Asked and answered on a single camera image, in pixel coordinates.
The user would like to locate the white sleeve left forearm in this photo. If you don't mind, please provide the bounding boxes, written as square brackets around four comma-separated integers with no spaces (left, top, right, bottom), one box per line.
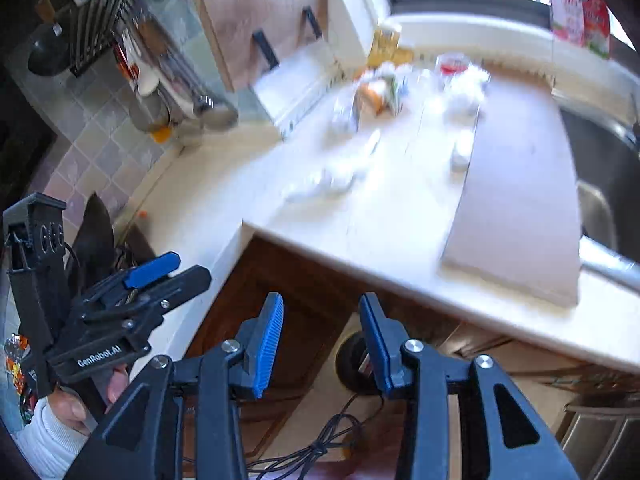
[12,399,88,479]

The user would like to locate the black round trash bin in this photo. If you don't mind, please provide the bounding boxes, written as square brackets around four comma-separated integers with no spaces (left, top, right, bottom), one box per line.
[335,332,381,396]

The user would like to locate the person's left hand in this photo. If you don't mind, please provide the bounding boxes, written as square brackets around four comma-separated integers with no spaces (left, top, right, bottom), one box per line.
[48,364,129,436]

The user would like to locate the wooden base cabinet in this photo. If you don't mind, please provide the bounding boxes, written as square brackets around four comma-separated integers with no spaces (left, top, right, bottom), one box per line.
[188,237,639,479]

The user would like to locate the brown cardboard sheet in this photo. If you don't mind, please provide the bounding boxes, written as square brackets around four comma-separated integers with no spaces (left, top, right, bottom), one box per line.
[442,65,582,308]

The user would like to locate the metal utensil rack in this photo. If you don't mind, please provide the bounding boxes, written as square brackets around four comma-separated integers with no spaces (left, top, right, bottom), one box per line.
[64,0,239,132]

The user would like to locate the wooden cutting board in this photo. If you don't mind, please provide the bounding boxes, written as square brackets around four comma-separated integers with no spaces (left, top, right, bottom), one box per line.
[193,0,328,92]

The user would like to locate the steel sink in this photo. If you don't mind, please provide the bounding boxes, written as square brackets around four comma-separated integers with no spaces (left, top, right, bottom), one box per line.
[553,93,639,292]

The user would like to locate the yellow honeycomb box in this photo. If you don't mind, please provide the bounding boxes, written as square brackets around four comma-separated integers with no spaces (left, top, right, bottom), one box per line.
[367,24,414,68]

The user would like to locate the pink snack bag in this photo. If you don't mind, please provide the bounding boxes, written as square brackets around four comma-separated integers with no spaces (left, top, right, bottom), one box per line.
[550,0,611,58]

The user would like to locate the black cable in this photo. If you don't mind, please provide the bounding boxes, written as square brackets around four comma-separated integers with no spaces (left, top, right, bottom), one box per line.
[182,393,386,480]

